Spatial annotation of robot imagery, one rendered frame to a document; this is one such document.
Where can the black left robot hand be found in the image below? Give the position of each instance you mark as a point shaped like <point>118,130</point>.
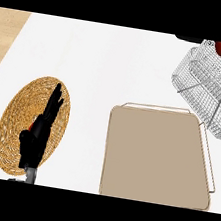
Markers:
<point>40,131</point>

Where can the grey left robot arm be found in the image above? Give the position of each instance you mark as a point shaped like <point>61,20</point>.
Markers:
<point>30,176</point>

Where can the red tomato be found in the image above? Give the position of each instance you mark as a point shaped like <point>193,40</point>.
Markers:
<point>31,126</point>

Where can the round woven wicker tray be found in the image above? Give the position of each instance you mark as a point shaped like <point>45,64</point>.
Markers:
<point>15,128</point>

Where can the beige rectangular tray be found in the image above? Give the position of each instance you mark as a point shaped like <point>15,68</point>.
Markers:
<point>157,157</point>

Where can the black appliance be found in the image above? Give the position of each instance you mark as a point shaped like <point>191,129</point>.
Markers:
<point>189,38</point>

